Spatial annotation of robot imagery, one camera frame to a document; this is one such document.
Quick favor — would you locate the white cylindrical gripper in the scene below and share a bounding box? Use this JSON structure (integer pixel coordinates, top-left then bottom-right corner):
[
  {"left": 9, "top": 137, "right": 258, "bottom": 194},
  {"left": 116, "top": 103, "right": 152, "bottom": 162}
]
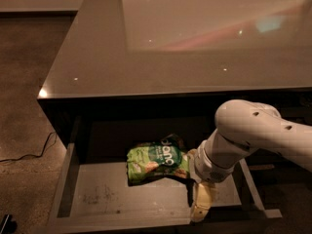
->
[{"left": 187, "top": 140, "right": 234, "bottom": 222}]

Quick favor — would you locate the drawer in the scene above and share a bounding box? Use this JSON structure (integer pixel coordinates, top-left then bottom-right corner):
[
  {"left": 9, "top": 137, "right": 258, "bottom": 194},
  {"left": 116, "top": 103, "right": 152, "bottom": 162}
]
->
[
  {"left": 246, "top": 150, "right": 312, "bottom": 186},
  {"left": 34, "top": 116, "right": 282, "bottom": 234}
]

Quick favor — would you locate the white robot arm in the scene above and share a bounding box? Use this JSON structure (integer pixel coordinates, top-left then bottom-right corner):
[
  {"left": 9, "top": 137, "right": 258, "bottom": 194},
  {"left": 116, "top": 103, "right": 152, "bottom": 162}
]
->
[{"left": 188, "top": 99, "right": 312, "bottom": 222}]

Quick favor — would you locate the dark cabinet with glossy top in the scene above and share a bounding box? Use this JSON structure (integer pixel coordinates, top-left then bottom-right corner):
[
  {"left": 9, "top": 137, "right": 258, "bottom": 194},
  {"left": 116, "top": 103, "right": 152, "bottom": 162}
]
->
[{"left": 36, "top": 0, "right": 312, "bottom": 187}]

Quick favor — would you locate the green snack bag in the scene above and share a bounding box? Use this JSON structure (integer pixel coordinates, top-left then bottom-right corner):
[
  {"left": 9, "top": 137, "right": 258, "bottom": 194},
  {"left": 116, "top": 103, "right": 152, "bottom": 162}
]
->
[{"left": 127, "top": 134, "right": 190, "bottom": 186}]

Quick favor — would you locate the black object on floor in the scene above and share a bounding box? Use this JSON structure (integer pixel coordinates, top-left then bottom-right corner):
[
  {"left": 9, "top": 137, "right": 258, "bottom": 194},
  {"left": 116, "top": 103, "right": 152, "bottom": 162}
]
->
[{"left": 0, "top": 214, "right": 14, "bottom": 234}]

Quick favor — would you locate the dark baseboard strip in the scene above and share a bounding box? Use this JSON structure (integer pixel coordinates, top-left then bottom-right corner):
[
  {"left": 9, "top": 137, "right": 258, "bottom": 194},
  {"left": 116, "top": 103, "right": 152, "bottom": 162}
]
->
[{"left": 0, "top": 11, "right": 78, "bottom": 19}]

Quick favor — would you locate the thin black floor cable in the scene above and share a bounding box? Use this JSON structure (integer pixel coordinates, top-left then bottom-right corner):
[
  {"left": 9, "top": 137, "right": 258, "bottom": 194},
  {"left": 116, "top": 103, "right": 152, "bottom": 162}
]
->
[{"left": 0, "top": 131, "right": 58, "bottom": 164}]

